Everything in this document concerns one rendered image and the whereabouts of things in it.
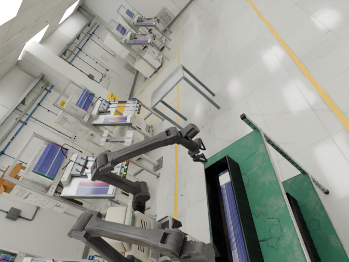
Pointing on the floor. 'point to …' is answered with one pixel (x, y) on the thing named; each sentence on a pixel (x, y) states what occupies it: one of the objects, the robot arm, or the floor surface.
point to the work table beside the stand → (168, 84)
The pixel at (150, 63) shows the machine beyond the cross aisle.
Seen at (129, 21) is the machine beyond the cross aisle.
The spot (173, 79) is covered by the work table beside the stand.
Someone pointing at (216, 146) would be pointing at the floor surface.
